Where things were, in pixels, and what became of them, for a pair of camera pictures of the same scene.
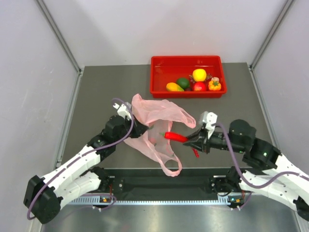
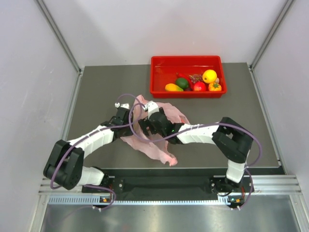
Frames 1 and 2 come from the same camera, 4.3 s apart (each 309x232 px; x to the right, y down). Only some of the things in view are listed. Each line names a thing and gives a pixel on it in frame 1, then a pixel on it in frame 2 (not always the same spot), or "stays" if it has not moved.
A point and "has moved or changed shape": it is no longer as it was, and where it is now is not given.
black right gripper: x=203 y=145 to x=146 y=123
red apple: x=199 y=86 stays
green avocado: x=184 y=82 stays
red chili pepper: x=179 y=137 has moved or changed shape
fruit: x=199 y=75 to x=209 y=76
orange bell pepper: x=214 y=85 stays
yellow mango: x=173 y=87 stays
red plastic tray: x=165 y=70 stays
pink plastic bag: x=159 y=116 has moved or changed shape
